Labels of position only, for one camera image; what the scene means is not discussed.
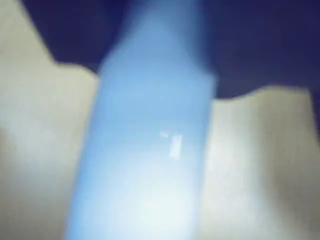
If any clear plastic gripper finger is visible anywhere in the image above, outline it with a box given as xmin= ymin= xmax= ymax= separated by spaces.
xmin=63 ymin=0 xmax=218 ymax=240

